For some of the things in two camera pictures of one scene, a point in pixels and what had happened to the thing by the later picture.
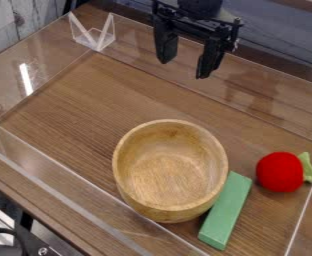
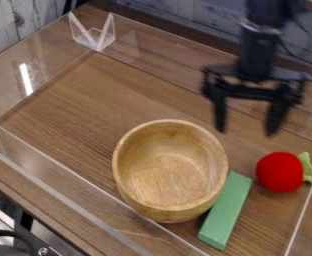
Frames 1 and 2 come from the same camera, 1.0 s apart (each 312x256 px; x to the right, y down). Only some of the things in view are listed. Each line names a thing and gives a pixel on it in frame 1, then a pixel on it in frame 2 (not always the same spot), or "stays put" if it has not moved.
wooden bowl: x=169 y=167 stays put
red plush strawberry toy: x=282 y=171 stays put
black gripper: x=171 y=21 to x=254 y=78
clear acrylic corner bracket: x=93 y=38 stays put
